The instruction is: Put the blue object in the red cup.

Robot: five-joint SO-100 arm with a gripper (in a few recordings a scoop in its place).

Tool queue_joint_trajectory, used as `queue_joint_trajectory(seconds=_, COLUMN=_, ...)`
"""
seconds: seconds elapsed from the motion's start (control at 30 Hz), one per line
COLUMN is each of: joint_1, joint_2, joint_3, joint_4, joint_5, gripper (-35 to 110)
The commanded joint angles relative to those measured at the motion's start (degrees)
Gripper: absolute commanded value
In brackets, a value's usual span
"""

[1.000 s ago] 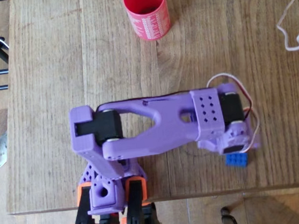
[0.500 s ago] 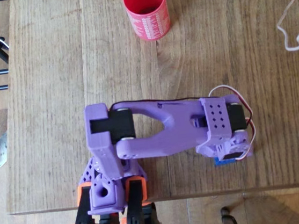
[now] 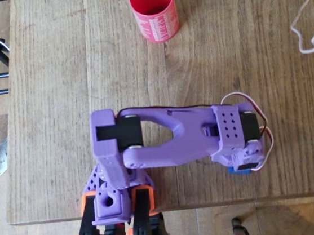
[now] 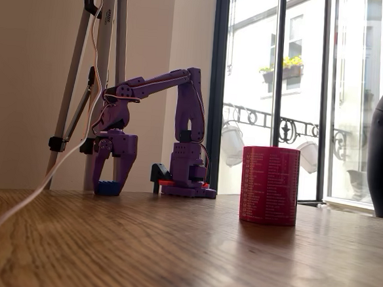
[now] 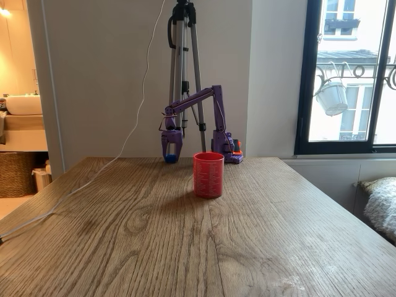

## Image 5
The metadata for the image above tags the dark window frame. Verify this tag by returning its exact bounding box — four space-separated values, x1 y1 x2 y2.
293 0 396 156

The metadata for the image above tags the white sink basin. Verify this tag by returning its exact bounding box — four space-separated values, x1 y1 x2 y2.
6 95 43 116

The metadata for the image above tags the wooden vanity counter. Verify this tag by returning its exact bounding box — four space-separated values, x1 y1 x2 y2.
0 114 49 153

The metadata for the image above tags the woven wicker basket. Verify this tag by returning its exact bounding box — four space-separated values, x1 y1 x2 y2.
0 151 40 199

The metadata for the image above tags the black iron balcony railing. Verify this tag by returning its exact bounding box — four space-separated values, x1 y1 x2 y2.
315 61 396 91

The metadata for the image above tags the white cable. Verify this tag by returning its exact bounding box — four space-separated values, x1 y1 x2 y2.
0 0 166 243

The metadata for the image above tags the grey fur throw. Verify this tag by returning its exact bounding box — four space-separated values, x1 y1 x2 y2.
355 176 396 243

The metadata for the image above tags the silver camera tripod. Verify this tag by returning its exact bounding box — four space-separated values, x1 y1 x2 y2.
167 0 207 153

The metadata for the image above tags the red printed cup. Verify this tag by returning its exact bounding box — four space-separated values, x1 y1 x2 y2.
192 151 225 199

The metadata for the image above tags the white hanging plant pot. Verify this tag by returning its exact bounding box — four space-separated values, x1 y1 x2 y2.
314 81 350 118

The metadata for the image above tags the white waste bin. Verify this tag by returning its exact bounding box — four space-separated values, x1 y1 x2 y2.
32 160 53 193

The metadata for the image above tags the window blind pull cord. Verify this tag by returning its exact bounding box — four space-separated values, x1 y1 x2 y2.
317 0 325 41

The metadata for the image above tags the dark window flower box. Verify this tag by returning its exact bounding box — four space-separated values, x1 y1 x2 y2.
324 18 361 31

